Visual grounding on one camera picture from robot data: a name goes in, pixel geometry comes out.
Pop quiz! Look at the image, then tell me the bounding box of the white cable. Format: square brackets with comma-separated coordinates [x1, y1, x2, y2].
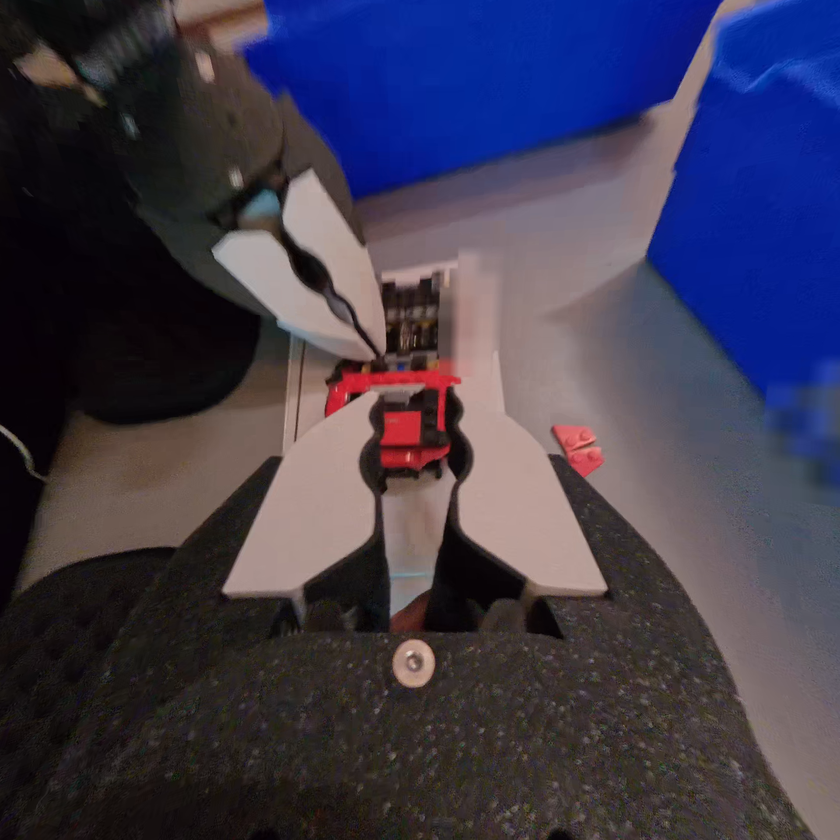
[0, 420, 48, 484]

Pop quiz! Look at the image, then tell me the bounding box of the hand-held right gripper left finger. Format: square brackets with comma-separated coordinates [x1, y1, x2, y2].
[222, 392, 395, 615]

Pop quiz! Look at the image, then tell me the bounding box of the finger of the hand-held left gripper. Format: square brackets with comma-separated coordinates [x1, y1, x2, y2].
[210, 227, 382, 364]
[280, 166, 391, 361]

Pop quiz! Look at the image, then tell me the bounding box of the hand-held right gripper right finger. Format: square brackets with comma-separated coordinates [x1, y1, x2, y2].
[437, 389, 609, 618]

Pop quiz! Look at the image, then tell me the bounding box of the lego instruction booklet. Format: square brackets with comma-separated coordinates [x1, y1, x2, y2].
[283, 256, 506, 618]

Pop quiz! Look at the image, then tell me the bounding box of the blue plastic bin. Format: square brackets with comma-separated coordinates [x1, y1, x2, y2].
[243, 0, 723, 198]
[647, 0, 840, 401]

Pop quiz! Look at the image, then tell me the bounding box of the black quilted pad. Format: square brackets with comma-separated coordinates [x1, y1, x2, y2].
[79, 237, 263, 424]

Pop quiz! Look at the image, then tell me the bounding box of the red and black lego car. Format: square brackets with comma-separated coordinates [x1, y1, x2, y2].
[322, 269, 463, 489]

